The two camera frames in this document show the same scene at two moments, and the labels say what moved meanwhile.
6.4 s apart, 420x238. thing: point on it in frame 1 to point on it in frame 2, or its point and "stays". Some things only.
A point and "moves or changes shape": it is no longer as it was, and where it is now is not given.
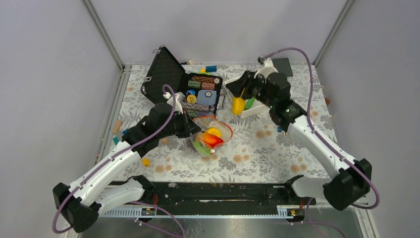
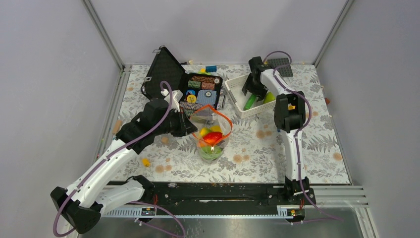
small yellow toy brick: (145, 162) stays
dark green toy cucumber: (249, 103) stays
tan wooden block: (118, 124) stays
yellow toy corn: (238, 104) to (204, 131)
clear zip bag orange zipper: (207, 122) moves or changes shape
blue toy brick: (210, 69) stays
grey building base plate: (283, 66) stays
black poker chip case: (166, 75) stays
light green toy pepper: (202, 148) to (210, 152)
